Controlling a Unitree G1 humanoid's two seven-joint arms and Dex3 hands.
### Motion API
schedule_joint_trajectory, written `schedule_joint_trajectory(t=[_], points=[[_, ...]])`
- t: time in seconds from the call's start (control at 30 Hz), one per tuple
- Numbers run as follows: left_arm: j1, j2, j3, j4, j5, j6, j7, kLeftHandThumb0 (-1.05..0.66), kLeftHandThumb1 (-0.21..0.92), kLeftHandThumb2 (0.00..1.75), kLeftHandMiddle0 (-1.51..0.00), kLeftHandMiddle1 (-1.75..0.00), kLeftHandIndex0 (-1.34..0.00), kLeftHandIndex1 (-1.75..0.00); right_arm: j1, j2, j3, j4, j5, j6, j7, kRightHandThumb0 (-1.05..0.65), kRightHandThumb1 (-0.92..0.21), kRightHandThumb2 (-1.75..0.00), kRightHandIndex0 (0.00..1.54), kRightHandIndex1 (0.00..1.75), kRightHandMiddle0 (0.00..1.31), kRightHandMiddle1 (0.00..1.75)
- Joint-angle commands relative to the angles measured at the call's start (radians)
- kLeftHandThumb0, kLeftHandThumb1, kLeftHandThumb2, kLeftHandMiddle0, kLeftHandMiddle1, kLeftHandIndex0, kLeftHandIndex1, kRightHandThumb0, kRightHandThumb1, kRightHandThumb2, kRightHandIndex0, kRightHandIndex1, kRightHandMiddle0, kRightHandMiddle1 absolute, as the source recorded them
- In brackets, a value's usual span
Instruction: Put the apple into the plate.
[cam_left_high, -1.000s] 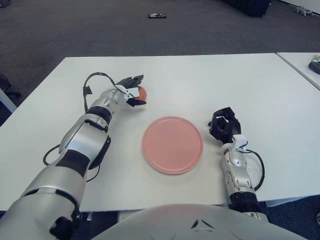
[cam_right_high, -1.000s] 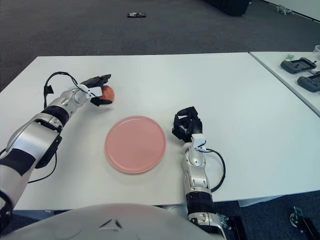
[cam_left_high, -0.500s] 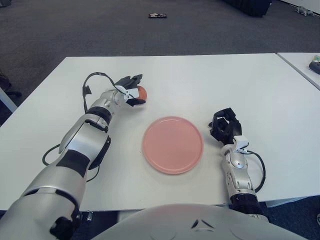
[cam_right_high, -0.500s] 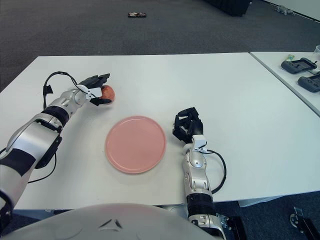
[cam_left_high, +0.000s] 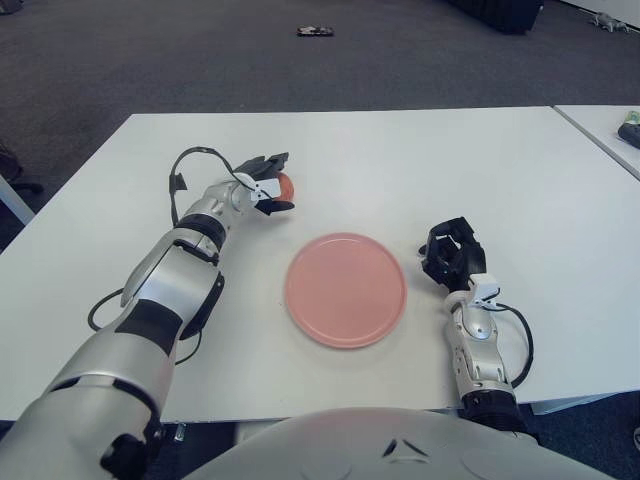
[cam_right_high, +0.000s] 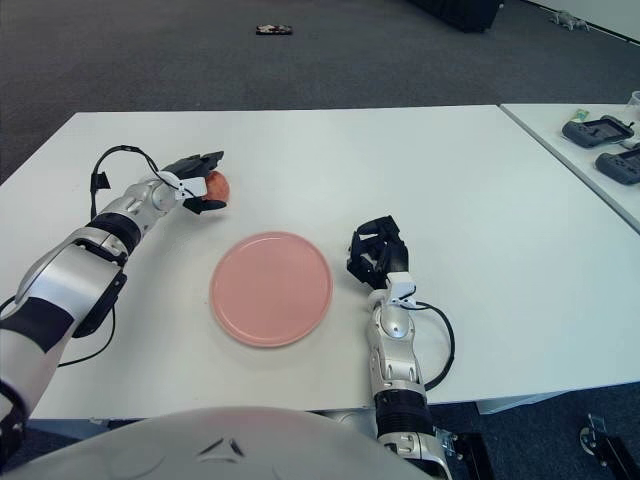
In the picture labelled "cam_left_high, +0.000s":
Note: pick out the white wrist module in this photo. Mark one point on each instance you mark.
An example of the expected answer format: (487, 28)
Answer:
(265, 188)
(487, 290)

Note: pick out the large black case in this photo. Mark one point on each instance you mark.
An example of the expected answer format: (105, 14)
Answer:
(500, 15)

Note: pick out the small metal table bracket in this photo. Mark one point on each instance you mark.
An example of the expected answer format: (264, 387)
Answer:
(180, 433)

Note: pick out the white table frame rail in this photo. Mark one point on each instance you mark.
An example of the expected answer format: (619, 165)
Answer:
(580, 400)

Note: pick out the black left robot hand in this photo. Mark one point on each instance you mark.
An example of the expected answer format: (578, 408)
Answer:
(260, 165)

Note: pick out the small dark tray on floor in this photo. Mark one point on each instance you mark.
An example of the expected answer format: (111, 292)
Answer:
(315, 30)

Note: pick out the silver robot torso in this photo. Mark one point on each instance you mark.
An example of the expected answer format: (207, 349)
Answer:
(360, 445)

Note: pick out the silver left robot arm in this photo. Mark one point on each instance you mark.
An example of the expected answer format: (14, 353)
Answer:
(165, 270)

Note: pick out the black caster wheel stand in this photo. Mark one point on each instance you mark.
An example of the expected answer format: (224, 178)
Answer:
(637, 439)

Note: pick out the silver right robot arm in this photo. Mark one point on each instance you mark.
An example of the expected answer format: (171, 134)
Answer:
(480, 345)

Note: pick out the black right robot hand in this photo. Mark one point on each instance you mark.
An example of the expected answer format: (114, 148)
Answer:
(462, 255)

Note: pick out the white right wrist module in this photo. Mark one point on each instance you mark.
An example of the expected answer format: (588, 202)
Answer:
(487, 290)

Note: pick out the red yellow apple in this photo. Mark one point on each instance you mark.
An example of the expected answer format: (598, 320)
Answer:
(287, 187)

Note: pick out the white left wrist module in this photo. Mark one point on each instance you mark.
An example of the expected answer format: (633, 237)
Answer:
(265, 188)

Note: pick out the black handheld controller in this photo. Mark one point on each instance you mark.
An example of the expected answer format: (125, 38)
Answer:
(631, 134)

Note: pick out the pink round plate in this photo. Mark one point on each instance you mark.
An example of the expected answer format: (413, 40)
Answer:
(346, 290)

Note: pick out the white table leg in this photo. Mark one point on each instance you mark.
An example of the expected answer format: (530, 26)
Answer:
(15, 200)

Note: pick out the green packet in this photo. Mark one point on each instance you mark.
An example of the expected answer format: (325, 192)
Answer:
(632, 115)

